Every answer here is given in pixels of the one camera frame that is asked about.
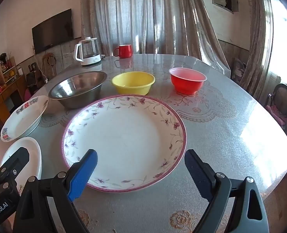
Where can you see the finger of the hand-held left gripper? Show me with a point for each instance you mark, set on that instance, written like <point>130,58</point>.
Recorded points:
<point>17,161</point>

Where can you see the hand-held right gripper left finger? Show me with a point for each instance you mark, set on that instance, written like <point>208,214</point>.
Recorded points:
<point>82,174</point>

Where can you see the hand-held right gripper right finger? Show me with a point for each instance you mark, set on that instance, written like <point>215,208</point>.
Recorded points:
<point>198,174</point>

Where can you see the white plate with pink roses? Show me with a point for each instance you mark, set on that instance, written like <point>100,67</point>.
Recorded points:
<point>35,160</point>

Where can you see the white plate with red characters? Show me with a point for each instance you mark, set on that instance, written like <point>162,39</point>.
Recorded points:
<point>24,119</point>

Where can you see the white floral ceramic bowl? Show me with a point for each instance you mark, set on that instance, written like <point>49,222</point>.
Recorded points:
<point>124,138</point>

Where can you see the stainless steel bowl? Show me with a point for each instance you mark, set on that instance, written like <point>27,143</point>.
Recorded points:
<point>75,87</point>

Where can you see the red plastic bowl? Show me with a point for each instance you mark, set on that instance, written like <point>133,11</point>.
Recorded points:
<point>186,83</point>

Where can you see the yellow plastic bowl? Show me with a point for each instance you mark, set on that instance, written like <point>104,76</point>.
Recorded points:
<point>133,82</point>

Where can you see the wooden cabinet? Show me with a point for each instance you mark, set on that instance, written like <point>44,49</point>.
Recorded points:
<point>2,99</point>

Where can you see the black speaker box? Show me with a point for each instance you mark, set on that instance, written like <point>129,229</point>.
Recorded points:
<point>31,79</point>

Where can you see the cluttered wooden shelf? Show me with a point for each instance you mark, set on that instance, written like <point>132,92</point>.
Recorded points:
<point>6,68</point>

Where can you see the pink cloth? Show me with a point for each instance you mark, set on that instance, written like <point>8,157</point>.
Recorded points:
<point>278,114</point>

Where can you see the wooden chair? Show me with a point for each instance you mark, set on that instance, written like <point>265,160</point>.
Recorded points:
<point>48,65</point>

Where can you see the dark oval-back chair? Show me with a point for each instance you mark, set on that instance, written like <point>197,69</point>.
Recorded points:
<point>283,97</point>

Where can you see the white glass electric kettle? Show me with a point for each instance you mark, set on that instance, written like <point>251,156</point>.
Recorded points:
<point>89,53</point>

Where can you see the red mug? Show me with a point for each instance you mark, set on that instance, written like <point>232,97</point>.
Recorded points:
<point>124,51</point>

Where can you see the narrow grey sheer curtain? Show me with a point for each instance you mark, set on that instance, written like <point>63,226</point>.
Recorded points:
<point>257,41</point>

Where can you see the wide grey sheer curtain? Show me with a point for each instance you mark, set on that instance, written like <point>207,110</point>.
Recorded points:
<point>158,17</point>

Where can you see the black wall television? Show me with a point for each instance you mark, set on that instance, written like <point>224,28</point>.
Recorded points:
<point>52,31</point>

